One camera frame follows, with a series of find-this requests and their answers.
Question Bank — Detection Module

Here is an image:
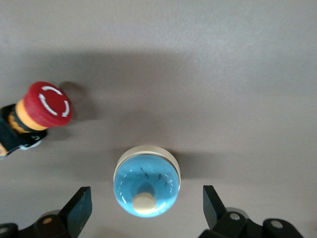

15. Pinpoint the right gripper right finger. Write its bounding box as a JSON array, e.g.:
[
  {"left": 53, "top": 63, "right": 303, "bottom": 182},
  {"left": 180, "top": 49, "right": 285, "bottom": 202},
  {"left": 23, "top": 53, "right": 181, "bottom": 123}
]
[{"left": 199, "top": 184, "right": 305, "bottom": 238}]

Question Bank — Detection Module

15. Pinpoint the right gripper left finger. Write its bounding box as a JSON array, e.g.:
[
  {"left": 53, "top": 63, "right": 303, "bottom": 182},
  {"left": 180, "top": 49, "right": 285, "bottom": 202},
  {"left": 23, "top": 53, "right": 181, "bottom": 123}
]
[{"left": 0, "top": 186, "right": 93, "bottom": 238}]

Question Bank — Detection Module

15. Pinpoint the red yellow emergency stop button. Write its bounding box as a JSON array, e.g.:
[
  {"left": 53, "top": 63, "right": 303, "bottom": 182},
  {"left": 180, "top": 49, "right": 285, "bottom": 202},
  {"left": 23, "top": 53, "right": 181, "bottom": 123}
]
[{"left": 0, "top": 81, "right": 74, "bottom": 159}]

